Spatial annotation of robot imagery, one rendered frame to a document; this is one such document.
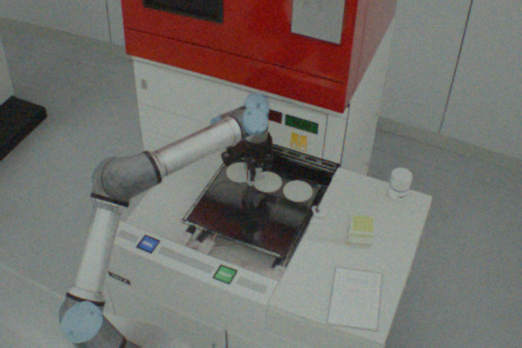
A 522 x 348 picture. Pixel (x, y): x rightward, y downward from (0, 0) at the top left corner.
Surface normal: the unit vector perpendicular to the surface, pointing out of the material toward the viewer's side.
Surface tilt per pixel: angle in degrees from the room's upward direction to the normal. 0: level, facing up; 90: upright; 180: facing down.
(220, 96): 90
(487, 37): 90
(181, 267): 0
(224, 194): 0
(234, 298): 90
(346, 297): 0
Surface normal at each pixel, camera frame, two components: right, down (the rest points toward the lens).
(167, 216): 0.03, -0.76
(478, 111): -0.40, 0.59
